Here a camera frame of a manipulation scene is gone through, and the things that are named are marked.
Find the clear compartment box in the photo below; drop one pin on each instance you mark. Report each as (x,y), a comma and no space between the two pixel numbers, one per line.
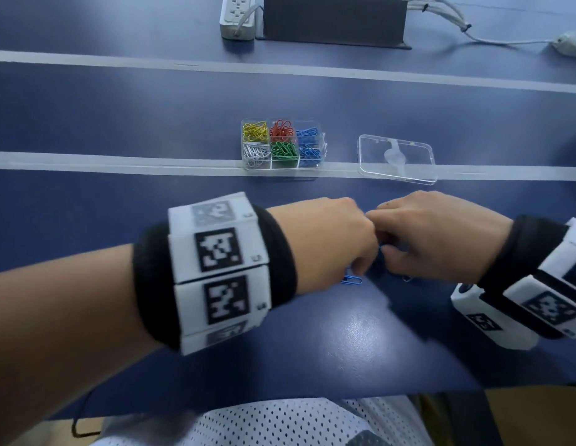
(283,163)

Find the single blue paper clip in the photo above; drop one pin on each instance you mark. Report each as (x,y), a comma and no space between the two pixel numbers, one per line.
(352,280)

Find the wrist marker band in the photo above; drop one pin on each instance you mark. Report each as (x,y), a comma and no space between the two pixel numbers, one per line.
(543,274)
(218,269)

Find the pile of blue paper clips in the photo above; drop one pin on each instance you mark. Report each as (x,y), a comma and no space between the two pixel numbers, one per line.
(309,143)

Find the left wrist marker band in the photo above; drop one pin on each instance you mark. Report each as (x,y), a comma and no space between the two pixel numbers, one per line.
(218,269)

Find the dark grey box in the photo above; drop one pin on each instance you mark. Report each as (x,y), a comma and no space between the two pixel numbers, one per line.
(334,16)

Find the white mesh garment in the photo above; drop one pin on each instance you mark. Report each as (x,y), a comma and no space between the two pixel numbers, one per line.
(269,425)

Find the long white tape strip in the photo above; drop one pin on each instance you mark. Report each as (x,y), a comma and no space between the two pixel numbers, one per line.
(269,69)
(130,163)

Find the person's left hand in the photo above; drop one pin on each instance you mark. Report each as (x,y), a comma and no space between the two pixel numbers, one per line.
(320,236)

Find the person's left fingers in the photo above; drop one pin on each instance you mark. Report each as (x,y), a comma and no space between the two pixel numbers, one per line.
(364,264)

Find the clear plastic lid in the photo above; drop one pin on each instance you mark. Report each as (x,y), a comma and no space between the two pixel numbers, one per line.
(408,164)

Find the white power strip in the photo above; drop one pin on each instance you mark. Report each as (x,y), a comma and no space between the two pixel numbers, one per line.
(234,13)

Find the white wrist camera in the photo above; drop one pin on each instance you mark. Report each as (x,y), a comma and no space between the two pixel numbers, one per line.
(492,320)

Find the right wrist marker band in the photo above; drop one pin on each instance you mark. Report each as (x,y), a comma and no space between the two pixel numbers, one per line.
(543,274)

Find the pile of silver paper clips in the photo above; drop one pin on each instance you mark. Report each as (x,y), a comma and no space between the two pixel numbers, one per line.
(255,154)

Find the person's right fingers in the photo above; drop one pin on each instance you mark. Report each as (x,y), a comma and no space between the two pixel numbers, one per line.
(390,262)

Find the person's right hand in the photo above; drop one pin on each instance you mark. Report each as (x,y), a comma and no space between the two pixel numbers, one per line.
(446,236)

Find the person's left forearm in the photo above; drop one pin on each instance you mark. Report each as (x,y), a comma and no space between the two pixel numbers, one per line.
(60,329)

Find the pile of red paper clips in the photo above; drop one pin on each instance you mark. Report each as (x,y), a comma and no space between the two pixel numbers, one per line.
(282,130)

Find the white power adapter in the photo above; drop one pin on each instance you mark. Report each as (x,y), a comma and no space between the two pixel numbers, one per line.
(571,44)

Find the pile of yellow paper clips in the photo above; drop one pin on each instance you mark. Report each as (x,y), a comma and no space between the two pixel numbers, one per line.
(255,131)

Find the pile of green paper clips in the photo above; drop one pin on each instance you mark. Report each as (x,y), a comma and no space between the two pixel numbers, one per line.
(284,150)

